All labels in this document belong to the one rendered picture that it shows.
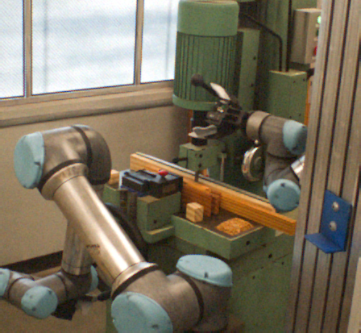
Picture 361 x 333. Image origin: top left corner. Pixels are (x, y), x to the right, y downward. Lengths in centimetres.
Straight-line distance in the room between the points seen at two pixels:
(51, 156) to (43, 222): 207
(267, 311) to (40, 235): 155
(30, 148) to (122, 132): 216
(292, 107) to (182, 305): 96
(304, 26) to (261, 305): 88
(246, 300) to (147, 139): 169
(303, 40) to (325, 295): 107
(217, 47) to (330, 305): 95
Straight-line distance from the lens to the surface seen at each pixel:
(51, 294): 179
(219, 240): 201
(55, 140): 158
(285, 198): 165
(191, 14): 206
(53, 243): 368
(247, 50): 219
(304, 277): 142
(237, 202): 215
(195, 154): 216
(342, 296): 134
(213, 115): 187
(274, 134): 177
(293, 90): 220
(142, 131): 376
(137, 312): 140
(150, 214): 206
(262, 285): 232
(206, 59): 207
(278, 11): 221
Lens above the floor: 172
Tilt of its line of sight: 18 degrees down
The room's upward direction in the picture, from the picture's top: 3 degrees clockwise
